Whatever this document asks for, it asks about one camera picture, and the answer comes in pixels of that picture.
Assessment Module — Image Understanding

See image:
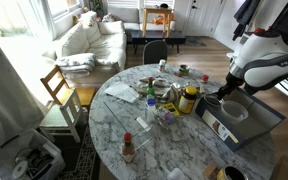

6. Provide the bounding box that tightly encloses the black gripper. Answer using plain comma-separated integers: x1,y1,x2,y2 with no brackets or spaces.
215,71,246,101

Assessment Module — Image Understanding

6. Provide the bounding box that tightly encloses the translucent plastic cup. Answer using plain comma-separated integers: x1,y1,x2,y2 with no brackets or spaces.
220,99,249,122

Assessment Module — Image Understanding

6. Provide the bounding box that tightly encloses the plain white sachet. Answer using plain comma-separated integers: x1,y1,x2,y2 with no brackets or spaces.
135,116,152,132

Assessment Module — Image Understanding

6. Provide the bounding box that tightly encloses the clear plastic storage bin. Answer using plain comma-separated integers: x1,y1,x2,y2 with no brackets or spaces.
0,128,67,180

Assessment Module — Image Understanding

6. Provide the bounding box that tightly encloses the dark jar with yellow lid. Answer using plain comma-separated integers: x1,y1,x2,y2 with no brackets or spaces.
178,86,198,115

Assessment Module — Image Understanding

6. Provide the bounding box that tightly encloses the white TV cabinet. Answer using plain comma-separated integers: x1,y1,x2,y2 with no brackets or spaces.
226,32,252,63

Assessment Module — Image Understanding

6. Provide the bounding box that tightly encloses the dark grey box tray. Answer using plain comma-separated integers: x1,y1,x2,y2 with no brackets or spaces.
195,86,287,153

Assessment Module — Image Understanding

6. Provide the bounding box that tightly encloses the green tin can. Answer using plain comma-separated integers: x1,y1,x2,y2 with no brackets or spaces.
178,64,191,76

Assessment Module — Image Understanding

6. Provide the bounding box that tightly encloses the clear plastic bag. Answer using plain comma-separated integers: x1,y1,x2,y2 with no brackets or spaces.
153,108,178,129

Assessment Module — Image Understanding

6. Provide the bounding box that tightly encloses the small white bottle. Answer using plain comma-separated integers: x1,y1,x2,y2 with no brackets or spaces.
158,58,167,73

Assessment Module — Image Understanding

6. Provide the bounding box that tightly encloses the red object on cabinet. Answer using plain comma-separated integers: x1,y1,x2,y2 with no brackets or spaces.
253,27,267,36

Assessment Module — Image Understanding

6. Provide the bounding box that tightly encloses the green hot sauce bottle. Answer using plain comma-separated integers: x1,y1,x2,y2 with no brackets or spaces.
146,76,156,100

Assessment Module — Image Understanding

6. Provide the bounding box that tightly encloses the clear bottle with blue cap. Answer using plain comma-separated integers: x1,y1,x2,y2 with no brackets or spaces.
145,98,157,123

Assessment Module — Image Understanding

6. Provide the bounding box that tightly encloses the white door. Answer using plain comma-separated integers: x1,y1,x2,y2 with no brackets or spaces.
183,0,227,37

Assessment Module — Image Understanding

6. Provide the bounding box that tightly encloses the gold tin can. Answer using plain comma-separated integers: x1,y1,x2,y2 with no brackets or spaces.
216,165,249,180

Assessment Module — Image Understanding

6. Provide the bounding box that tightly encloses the black shell chair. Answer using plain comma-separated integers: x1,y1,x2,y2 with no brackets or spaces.
142,39,169,65

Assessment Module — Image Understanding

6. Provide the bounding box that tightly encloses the dark hanging jacket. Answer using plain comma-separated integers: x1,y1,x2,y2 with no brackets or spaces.
232,0,262,41

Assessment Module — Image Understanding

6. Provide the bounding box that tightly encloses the black coffee table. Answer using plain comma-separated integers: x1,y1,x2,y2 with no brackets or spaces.
130,29,187,55

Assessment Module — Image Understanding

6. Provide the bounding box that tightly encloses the orange soft toy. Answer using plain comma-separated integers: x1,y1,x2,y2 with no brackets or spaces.
150,14,167,26

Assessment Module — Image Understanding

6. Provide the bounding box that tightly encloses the clear glass tray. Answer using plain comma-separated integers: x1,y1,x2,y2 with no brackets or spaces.
102,96,158,151

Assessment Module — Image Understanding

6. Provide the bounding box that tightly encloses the white paper napkin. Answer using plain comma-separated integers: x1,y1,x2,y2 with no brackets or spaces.
103,81,141,104

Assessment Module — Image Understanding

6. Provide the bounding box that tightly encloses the light wooden stool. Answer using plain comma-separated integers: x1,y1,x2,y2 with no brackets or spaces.
141,7,174,38

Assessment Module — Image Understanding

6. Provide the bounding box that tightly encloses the brown hot sauce bottle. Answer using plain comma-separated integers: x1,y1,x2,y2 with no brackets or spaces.
121,131,136,164

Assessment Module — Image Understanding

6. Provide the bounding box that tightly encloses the grey sofa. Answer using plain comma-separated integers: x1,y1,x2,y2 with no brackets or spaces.
107,6,177,32

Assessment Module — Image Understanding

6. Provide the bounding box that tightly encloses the white sofa cushion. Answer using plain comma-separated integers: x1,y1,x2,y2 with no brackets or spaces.
97,20,125,36

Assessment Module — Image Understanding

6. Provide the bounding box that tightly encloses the white sofa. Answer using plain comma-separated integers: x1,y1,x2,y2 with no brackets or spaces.
42,10,128,88

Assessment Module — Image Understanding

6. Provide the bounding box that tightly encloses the folded light blanket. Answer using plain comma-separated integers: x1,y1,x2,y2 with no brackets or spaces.
54,52,97,76

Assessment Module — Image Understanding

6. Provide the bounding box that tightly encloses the patterned cushion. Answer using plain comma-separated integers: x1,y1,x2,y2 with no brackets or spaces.
78,10,98,28

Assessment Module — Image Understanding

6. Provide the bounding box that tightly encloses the dark patterned rug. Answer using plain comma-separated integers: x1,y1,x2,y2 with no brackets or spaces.
55,124,102,180

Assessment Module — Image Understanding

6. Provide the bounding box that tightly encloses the white wooden chair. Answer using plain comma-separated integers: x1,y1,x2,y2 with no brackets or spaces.
38,88,84,144

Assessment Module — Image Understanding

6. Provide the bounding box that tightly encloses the white curtain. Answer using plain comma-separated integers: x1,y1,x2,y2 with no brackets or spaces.
0,23,47,168

